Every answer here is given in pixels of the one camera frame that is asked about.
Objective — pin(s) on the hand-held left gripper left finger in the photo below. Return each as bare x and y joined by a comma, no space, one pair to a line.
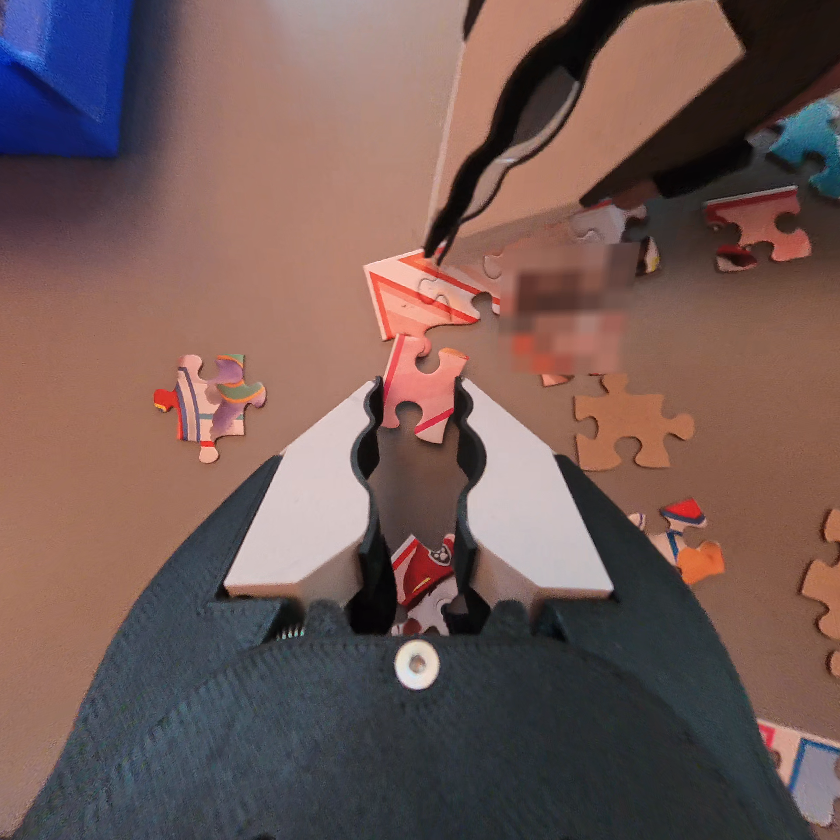
308,512

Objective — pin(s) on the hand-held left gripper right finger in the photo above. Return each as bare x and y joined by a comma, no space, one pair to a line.
531,518

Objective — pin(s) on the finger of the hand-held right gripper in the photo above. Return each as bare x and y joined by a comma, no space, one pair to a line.
656,85
485,59

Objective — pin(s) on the red white dog puzzle piece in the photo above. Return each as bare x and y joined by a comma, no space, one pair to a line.
417,568

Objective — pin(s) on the jigsaw puzzle pieces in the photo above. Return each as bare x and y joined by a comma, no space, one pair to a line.
630,420

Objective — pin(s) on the pink diagonal-striped puzzle piece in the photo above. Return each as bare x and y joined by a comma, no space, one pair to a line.
413,387

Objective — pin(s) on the pink red-bordered puzzle piece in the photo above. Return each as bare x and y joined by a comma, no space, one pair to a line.
761,220

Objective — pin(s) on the red striped joined puzzle section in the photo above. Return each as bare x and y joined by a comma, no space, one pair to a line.
407,295

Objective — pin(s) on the grey desk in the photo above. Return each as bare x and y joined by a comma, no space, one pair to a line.
197,262

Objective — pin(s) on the person's right hand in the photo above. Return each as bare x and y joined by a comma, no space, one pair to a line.
633,195

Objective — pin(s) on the blue plastic bin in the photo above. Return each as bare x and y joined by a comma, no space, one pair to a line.
59,124

